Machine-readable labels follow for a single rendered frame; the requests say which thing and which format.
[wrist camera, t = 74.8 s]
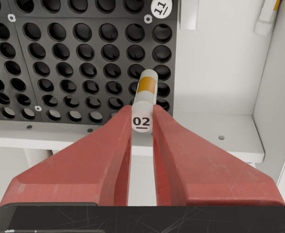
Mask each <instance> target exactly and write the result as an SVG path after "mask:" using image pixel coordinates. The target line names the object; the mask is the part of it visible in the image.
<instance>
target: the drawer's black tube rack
mask: <svg viewBox="0 0 285 233"><path fill-rule="evenodd" d="M152 20H177V18H162V19H161V18H152V16H151V15H148V0H0V120H5V121H22V122H41V123H66V124H84V125H102V126H103V125H104V124H106V123H107V122H108V121H109V120H110V119H111V118H112V115H111V114H113V113H117V112H118V111H119V110H120V109H121V108H122V107H124V106H125V105H131V106H132V105H133V103H134V99H135V95H136V91H137V87H138V83H139V80H140V76H141V74H142V72H143V71H144V70H147V69H149V42H148V24H149V23H151V22H152ZM5 108H9V109H11V110H12V111H13V112H14V115H10V114H8V113H7V112H6V111H5ZM24 109H30V110H31V111H33V113H34V115H35V116H29V115H27V114H26V113H25V111H24ZM49 110H56V111H57V112H59V114H60V117H54V116H52V115H51V114H50V112H49ZM73 110H74V111H77V112H78V113H79V114H80V115H81V118H74V117H72V116H71V114H70V111H73ZM91 112H98V113H100V114H101V116H102V119H95V118H93V117H92V116H91Z"/></svg>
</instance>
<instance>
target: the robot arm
mask: <svg viewBox="0 0 285 233"><path fill-rule="evenodd" d="M152 141H153V168H154V179H155V191H156V203H157V205H156V206H128V197H129V185H130V174H131V161H132V106H131V105H125V106H124V107H122V108H121V109H120V110H119V111H118V112H117V113H116V114H115V115H114V116H113V117H112V118H111V119H110V120H109V121H108V122H107V123H106V124H104V125H103V126H102V127H100V128H98V129H97V130H95V131H93V132H91V133H90V134H88V135H86V136H85V137H83V138H81V139H79V140H78V141H76V142H74V143H73V144H71V145H69V146H67V147H66V148H64V149H62V150H60V151H59V152H57V153H55V154H53V155H52V156H50V157H48V158H46V159H45V160H43V161H41V162H40V163H38V164H36V165H34V166H33V167H31V168H29V169H28V170H26V171H24V172H22V173H21V174H19V175H17V176H15V177H14V178H13V179H12V180H11V182H10V183H9V185H8V187H7V190H6V191H5V193H4V195H3V198H2V200H1V202H0V233H285V202H284V200H283V197H282V195H281V193H280V191H279V190H278V187H277V185H276V183H275V182H274V180H273V179H272V178H271V177H270V176H268V175H266V174H265V173H263V172H261V171H260V170H258V169H256V168H254V167H253V166H251V165H249V164H247V163H246V162H244V161H242V160H241V159H239V158H237V157H235V156H234V155H232V154H230V153H228V152H227V151H225V150H223V149H221V148H220V147H218V146H216V145H214V144H213V143H211V142H209V141H208V140H206V139H204V138H202V137H201V136H199V135H197V134H195V133H194V132H192V131H190V130H189V129H187V128H185V127H183V126H182V125H181V124H179V123H178V122H177V121H176V120H175V119H174V118H173V117H172V116H171V115H170V114H169V113H168V112H167V111H165V110H164V109H163V108H162V107H161V106H160V105H158V104H155V105H153V128H152Z"/></svg>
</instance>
